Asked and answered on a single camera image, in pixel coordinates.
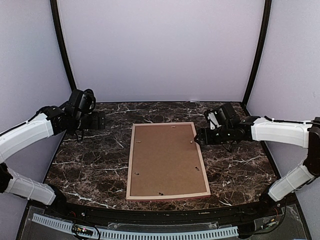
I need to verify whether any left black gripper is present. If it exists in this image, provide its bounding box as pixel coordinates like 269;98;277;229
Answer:
72;111;105;131

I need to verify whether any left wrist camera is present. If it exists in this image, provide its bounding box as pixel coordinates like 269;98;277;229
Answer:
64;89;96;115

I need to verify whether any left black corner post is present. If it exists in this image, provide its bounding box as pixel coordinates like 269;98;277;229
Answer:
49;0;77;91

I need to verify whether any black corner post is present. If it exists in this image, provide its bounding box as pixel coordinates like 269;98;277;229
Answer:
49;0;77;91
241;0;272;109

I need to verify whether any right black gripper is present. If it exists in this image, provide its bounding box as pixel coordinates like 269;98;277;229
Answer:
195;124;233;146

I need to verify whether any right black corner post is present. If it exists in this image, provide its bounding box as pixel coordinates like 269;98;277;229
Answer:
241;0;272;109

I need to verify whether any black front rail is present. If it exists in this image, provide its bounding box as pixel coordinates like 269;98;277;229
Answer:
27;194;296;226

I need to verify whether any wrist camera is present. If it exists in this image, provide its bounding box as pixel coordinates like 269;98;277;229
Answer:
64;89;96;115
204;102;241;130

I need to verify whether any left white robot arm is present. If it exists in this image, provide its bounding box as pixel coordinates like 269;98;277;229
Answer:
0;89;106;218

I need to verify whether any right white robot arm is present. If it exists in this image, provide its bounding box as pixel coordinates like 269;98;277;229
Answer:
194;103;320;217

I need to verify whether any white slotted cable duct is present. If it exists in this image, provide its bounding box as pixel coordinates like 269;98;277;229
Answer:
31;213;239;240

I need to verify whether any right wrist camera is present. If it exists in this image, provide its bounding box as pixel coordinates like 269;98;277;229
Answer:
204;102;241;130

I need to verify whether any brown backing board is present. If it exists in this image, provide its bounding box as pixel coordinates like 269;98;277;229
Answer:
126;122;211;201

